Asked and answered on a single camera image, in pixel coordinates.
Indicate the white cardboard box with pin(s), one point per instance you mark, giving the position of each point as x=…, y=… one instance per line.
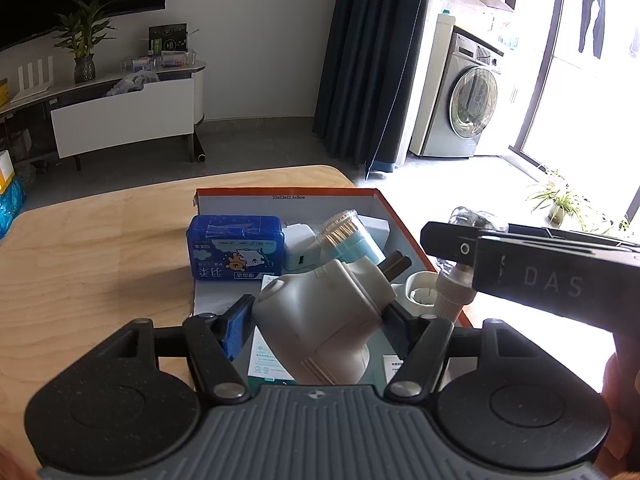
x=377, y=230

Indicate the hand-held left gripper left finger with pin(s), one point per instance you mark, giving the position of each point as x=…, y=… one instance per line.
x=240, y=325

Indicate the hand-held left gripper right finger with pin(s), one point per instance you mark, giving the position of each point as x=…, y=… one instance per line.
x=400, y=332

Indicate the clear plastic organizers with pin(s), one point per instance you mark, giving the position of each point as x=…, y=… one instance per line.
x=160, y=61

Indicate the blue tissue packet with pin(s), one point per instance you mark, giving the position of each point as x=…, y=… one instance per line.
x=235, y=247

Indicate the clear bottle with white cap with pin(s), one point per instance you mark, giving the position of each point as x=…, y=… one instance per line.
x=452, y=292

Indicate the person's right hand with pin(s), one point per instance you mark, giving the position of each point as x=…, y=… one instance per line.
x=625, y=385

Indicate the black and green box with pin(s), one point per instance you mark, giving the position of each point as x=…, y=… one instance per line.
x=167, y=40

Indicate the white and yellow carton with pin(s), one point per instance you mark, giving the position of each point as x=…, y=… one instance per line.
x=6, y=170

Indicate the crumpled plastic bag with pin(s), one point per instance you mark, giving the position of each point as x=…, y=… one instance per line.
x=132, y=82

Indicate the yellow box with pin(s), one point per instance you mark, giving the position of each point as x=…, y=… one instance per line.
x=4, y=92

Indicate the silver washing machine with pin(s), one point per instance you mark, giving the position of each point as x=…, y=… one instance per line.
x=470, y=100

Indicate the white router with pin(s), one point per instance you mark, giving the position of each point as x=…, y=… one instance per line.
x=32, y=87

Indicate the white square USB charger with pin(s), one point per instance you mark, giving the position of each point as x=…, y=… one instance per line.
x=300, y=250

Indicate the white laundry cabinet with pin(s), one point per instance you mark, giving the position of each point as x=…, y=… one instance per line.
x=432, y=85

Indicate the balcony potted plant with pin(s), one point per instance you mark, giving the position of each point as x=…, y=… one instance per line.
x=557, y=205

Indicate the hanging dark clothes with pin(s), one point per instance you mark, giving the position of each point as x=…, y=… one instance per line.
x=595, y=10

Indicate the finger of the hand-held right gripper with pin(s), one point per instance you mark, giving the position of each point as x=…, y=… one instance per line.
x=575, y=236
x=450, y=242

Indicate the long white TV console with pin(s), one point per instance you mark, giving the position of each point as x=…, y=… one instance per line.
x=30, y=120

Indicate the white plug-in mosquito repeller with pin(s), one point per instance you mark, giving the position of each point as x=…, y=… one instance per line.
x=320, y=320
x=417, y=285

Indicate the light blue toothpick jar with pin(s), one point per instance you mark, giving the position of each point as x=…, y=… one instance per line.
x=350, y=247

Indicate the potted plant in dark vase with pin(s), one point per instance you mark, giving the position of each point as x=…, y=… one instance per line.
x=84, y=70

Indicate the teal bandage box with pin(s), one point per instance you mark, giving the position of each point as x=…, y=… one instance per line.
x=265, y=360

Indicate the dark blue curtain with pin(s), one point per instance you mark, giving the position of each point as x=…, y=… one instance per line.
x=375, y=60

